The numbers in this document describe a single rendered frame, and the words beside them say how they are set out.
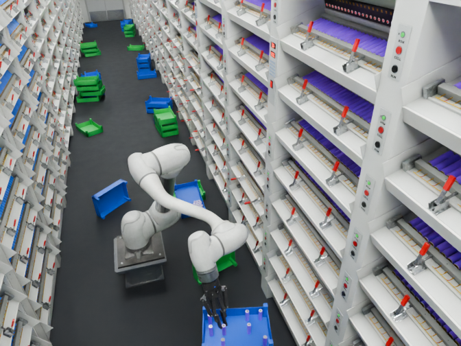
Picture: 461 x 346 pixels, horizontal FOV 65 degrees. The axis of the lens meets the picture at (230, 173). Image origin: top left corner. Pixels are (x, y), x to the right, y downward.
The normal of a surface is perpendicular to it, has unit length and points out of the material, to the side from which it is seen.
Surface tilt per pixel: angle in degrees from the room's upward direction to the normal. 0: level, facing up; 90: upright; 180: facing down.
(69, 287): 0
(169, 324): 0
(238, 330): 0
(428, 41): 90
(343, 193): 21
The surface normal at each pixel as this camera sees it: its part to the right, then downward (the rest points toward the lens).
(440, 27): 0.30, 0.51
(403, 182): -0.36, -0.72
